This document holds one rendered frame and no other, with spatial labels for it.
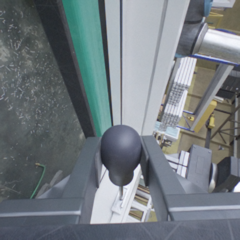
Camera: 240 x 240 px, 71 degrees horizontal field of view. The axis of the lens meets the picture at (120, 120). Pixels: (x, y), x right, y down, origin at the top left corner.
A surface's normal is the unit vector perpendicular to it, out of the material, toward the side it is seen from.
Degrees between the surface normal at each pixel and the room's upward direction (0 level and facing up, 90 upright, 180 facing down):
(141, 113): 90
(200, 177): 90
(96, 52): 0
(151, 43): 90
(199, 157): 90
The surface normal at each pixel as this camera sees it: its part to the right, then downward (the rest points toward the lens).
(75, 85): -0.38, 0.76
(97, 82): 0.92, 0.30
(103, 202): -0.01, -0.59
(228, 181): -0.36, 0.46
